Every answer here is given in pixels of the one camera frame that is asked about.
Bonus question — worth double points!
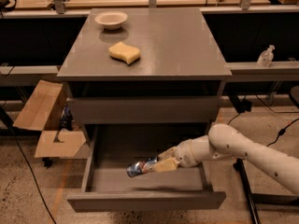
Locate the grey drawer cabinet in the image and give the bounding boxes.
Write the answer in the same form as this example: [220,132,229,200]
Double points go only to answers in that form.
[58,7,231,139]

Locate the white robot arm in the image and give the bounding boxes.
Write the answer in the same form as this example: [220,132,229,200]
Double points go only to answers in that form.
[153,123,299,195]

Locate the black floor cable left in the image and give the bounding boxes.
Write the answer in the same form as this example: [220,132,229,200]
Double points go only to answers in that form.
[0,105,58,224]

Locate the black floor cable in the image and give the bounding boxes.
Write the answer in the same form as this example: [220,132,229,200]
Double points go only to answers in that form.
[226,93,299,147]
[0,105,58,224]

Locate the clear sanitizer pump bottle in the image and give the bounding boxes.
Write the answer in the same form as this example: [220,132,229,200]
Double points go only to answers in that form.
[257,45,275,67]

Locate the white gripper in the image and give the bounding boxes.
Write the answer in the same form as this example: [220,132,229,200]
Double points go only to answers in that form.
[153,139,198,173]

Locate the yellow wavy sponge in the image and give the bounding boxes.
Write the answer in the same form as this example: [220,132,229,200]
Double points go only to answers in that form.
[108,42,140,64]

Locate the white paper bowl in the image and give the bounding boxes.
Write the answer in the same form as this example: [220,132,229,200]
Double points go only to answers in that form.
[95,11,128,31]

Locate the open cardboard box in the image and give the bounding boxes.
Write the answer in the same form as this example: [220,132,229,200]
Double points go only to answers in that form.
[13,80,89,159]

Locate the open grey middle drawer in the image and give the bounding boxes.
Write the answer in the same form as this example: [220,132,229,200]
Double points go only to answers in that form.
[67,123,226,212]

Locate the black headphones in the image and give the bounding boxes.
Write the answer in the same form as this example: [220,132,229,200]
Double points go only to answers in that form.
[0,0,17,12]

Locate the black floor cable right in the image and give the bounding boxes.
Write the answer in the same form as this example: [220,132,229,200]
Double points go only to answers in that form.
[226,93,299,147]

